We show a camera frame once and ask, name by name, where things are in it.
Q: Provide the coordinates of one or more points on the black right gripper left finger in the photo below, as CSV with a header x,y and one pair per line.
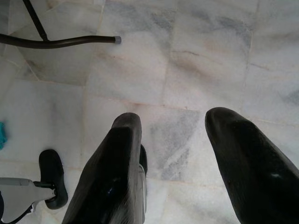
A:
x,y
112,168

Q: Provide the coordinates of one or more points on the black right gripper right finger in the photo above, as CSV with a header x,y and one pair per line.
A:
x,y
252,170

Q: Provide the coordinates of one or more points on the black robot right foot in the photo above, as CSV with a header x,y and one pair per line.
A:
x,y
143,158

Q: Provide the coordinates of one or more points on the black robot foot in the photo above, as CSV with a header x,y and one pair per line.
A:
x,y
51,170
143,158

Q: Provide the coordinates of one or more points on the grey robot right leg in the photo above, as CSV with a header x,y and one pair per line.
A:
x,y
142,186

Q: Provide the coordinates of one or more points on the grey robot leg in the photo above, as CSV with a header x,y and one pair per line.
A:
x,y
18,193
142,186

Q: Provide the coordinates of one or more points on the black robot left foot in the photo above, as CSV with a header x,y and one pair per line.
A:
x,y
51,170

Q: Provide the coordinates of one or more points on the grey robot left leg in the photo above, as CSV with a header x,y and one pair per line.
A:
x,y
18,193

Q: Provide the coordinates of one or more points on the small blue toy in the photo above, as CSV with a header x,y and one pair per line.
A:
x,y
2,135

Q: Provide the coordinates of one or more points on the black metal table leg frame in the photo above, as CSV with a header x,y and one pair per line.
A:
x,y
105,39

